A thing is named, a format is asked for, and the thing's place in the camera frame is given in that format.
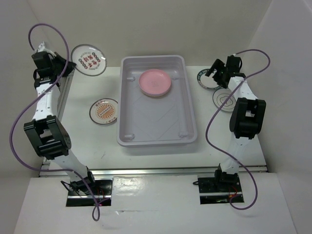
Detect teal rimmed white plate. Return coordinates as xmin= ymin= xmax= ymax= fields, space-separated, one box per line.
xmin=196 ymin=69 xmax=222 ymax=91

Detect white plate red characters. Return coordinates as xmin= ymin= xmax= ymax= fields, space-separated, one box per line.
xmin=71 ymin=44 xmax=107 ymax=77

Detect pink plastic plate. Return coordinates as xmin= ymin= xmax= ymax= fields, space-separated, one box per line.
xmin=138 ymin=69 xmax=172 ymax=94

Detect orange sunburst pattern plate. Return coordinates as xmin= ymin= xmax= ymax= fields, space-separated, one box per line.
xmin=89 ymin=98 xmax=118 ymax=125

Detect lavender plastic plate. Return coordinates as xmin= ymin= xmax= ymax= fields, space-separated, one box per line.
xmin=141 ymin=91 xmax=170 ymax=96

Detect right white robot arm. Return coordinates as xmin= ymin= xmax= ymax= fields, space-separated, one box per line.
xmin=206 ymin=56 xmax=266 ymax=192

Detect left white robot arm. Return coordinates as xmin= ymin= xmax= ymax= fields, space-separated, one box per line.
xmin=23 ymin=51 xmax=97 ymax=195

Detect lavender plastic bin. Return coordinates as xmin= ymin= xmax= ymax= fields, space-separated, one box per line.
xmin=117 ymin=55 xmax=197 ymax=147

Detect white plate black outline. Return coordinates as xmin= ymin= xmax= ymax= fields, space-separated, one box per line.
xmin=213 ymin=89 xmax=236 ymax=113

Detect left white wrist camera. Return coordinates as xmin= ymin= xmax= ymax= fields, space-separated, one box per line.
xmin=36 ymin=41 xmax=55 ymax=56

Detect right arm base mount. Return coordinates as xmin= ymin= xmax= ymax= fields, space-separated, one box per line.
xmin=193 ymin=168 xmax=244 ymax=205

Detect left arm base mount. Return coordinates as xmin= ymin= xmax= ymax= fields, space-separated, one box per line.
xmin=59 ymin=176 xmax=114 ymax=207

